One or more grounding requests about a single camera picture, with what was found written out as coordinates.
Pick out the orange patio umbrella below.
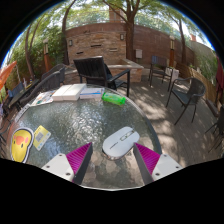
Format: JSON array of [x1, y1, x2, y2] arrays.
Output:
[[0, 60, 18, 91]]

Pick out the wooden lamp post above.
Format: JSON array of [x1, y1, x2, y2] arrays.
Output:
[[42, 38, 52, 73], [169, 34, 176, 68]]

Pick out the large forked tree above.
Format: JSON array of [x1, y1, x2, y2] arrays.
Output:
[[99, 0, 161, 63]]

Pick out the colourful printed sheet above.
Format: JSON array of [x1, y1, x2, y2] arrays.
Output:
[[29, 90, 56, 108]]

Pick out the yellow printed card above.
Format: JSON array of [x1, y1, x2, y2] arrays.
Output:
[[32, 125, 52, 151]]

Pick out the green wipes packet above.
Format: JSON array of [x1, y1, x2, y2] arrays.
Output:
[[101, 91, 127, 107]]

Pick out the white computer mouse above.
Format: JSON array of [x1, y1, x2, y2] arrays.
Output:
[[101, 126, 141, 160]]

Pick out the stone planter box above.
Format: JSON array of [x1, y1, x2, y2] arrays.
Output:
[[108, 58, 145, 84]]

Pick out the round dark patio table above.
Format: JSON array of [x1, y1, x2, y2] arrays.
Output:
[[8, 78, 40, 111]]

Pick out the dark wicker chair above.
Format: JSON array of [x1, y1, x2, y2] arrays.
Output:
[[41, 63, 67, 84], [19, 70, 63, 108]]

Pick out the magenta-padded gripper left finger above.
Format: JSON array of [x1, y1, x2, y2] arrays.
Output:
[[40, 142, 94, 186]]

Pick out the yellow chick-shaped mouse pad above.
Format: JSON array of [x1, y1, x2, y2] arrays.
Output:
[[9, 127, 35, 164]]

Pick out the black slatted wooden chair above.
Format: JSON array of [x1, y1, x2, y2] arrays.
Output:
[[73, 55, 132, 98]]

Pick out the dark blue-backed chair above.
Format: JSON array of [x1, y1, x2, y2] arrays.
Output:
[[148, 55, 171, 88], [8, 82, 26, 100]]

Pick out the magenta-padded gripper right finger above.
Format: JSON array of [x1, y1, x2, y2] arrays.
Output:
[[132, 142, 184, 186]]

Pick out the black mesh metal chair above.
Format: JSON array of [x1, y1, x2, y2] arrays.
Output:
[[165, 77, 207, 126], [204, 106, 224, 154]]

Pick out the white and blue flat box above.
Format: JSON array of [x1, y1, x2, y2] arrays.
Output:
[[79, 87, 105, 100]]

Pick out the grey wall utility box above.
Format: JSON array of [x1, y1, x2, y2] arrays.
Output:
[[134, 48, 143, 60]]

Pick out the white licence plate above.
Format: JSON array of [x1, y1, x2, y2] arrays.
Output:
[[13, 103, 32, 124]]

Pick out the wooden slat fence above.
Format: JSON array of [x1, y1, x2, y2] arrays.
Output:
[[189, 66, 218, 104]]

